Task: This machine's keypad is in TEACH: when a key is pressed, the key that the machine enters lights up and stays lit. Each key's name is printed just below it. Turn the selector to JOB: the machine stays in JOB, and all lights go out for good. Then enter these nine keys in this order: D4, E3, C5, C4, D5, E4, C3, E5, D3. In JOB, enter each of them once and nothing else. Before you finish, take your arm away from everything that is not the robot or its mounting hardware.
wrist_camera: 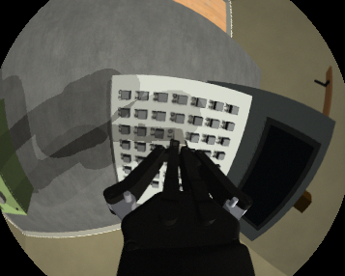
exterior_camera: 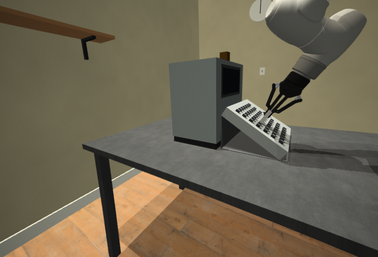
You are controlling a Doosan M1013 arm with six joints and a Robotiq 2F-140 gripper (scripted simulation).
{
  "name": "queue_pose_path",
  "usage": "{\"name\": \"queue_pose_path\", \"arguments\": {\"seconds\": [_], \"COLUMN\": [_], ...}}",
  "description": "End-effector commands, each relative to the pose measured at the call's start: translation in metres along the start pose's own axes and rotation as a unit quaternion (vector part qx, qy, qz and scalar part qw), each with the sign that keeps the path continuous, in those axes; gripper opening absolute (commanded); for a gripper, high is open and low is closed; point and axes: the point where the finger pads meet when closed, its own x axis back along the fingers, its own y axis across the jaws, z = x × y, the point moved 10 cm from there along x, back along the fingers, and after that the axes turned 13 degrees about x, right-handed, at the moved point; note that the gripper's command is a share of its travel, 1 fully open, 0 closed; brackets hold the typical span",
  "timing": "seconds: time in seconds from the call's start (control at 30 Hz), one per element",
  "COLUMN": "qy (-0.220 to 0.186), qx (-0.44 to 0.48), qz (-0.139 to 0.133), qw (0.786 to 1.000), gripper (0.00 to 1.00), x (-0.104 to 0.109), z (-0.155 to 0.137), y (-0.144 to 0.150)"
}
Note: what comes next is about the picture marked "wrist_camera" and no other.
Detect grey control console with keypad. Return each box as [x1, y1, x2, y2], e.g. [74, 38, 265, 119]
[110, 74, 335, 241]

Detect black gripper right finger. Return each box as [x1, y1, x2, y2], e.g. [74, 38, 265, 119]
[178, 128, 253, 226]

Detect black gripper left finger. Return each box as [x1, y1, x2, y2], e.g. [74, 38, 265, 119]
[103, 128, 180, 226]

